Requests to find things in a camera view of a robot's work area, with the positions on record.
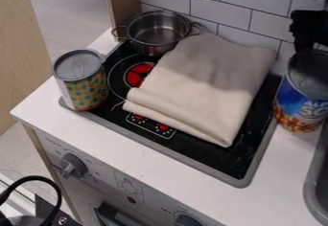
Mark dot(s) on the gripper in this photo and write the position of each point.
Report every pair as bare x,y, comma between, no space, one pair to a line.
311,28

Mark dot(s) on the blue can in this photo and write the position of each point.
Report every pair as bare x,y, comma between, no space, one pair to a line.
301,105

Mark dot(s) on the dotted can with grey lid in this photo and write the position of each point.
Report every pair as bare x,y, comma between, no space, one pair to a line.
83,83

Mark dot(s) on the cream cloth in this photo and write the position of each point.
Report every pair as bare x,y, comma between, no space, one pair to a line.
205,89

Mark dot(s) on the toy sink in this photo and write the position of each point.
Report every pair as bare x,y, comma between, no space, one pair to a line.
318,178

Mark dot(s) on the toy stove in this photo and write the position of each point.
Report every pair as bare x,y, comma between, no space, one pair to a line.
222,154

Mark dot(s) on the silver pot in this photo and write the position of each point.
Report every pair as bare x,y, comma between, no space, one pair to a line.
156,32

